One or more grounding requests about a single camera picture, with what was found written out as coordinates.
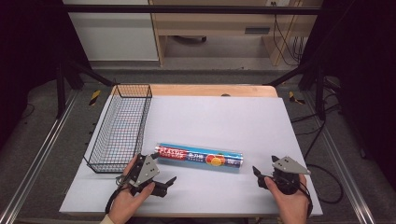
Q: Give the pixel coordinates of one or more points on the black metal stand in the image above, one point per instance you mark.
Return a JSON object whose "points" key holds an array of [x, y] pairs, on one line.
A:
{"points": [[320, 93], [60, 93]]}

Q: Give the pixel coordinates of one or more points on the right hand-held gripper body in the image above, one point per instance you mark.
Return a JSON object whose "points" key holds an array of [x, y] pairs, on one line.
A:
{"points": [[288, 171]]}

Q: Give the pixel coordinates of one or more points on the wooden table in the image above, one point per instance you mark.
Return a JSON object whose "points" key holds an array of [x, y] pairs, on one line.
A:
{"points": [[202, 90]]}

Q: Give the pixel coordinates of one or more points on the white table mat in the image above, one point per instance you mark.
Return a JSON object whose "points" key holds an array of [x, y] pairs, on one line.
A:
{"points": [[218, 124]]}

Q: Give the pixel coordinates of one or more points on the black curtain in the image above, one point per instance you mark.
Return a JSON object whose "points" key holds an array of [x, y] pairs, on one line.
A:
{"points": [[28, 56], [364, 77]]}

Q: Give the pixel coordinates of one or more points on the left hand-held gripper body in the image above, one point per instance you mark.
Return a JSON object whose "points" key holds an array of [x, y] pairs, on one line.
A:
{"points": [[146, 169]]}

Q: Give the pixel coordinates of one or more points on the person's cream sleeve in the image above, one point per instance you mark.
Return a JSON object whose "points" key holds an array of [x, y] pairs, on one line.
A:
{"points": [[107, 220]]}

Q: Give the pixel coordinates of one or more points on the black frame crossbar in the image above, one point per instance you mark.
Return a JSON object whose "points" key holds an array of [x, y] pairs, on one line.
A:
{"points": [[193, 9]]}

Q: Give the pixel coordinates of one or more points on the white cabinet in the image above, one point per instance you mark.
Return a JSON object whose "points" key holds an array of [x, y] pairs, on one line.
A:
{"points": [[115, 34]]}

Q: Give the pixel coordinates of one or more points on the light wooden desk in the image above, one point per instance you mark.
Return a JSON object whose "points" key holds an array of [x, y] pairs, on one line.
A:
{"points": [[214, 21]]}

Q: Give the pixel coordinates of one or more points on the aluminium floor rail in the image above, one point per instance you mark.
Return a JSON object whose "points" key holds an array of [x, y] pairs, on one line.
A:
{"points": [[40, 149], [342, 161]]}

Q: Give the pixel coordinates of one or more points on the blue red cling film roll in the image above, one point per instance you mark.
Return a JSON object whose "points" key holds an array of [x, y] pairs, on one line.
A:
{"points": [[199, 157]]}

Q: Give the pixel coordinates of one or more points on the person's left hand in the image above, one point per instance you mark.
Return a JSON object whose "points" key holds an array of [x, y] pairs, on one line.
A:
{"points": [[129, 200]]}

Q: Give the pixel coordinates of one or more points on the yellow black floor tape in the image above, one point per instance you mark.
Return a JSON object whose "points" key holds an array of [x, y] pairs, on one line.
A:
{"points": [[95, 97], [294, 99]]}

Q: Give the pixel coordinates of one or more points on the person's right hand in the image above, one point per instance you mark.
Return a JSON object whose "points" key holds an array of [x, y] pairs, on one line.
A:
{"points": [[291, 203]]}

